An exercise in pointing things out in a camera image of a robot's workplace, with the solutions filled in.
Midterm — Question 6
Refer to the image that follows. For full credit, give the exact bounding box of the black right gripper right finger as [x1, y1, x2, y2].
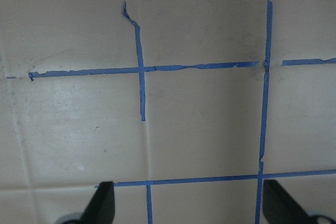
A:
[262, 179, 315, 224]

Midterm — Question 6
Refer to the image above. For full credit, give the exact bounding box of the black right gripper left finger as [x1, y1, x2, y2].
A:
[80, 182, 115, 224]

